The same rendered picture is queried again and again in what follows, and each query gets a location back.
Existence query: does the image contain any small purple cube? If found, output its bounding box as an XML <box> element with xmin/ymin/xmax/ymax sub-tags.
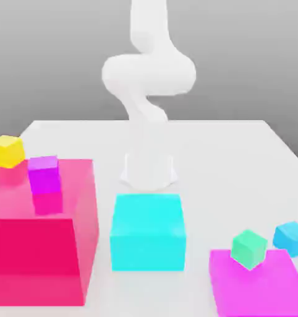
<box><xmin>27</xmin><ymin>155</ymin><xmax>62</xmax><ymax>196</ymax></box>

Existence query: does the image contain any small yellow cube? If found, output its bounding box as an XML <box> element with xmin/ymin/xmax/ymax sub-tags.
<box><xmin>0</xmin><ymin>134</ymin><xmax>26</xmax><ymax>170</ymax></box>

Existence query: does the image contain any large pink box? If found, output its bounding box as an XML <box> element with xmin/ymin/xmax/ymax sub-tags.
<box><xmin>0</xmin><ymin>158</ymin><xmax>100</xmax><ymax>307</ymax></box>

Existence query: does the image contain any large cyan box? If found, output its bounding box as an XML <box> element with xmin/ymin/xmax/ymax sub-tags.
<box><xmin>109</xmin><ymin>193</ymin><xmax>187</xmax><ymax>272</ymax></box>

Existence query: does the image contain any small blue cube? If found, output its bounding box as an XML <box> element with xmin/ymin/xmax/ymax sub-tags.
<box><xmin>272</xmin><ymin>220</ymin><xmax>298</xmax><ymax>258</ymax></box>

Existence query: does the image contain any small green cube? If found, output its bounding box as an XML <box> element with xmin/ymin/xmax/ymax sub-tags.
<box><xmin>230</xmin><ymin>229</ymin><xmax>268</xmax><ymax>271</ymax></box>

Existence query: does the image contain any large magenta box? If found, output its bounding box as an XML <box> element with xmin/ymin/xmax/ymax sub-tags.
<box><xmin>208</xmin><ymin>248</ymin><xmax>298</xmax><ymax>317</ymax></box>

